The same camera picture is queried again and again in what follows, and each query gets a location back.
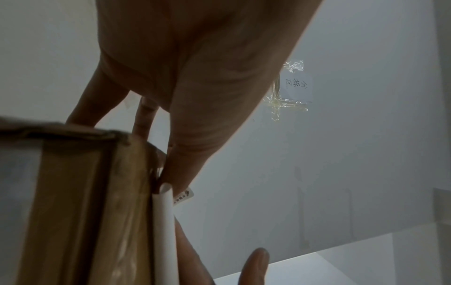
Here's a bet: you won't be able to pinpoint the person's left hand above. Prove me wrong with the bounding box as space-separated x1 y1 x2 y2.
65 0 325 191

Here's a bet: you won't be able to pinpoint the person's right hand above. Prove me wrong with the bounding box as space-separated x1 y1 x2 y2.
174 216 271 285

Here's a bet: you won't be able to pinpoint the white tube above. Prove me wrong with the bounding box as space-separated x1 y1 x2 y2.
151 182 177 285

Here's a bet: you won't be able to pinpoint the brown cardboard box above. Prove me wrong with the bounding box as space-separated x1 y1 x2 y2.
0 115 166 285

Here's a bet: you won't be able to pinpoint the small white printed tag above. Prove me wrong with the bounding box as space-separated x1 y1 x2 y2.
172 186 195 206

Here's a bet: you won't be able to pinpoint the clear adhesive tape strips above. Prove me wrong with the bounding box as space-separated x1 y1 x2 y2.
264 60 311 122

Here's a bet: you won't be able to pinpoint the white handwritten paper note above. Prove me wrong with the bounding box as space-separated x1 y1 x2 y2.
283 72 314 104

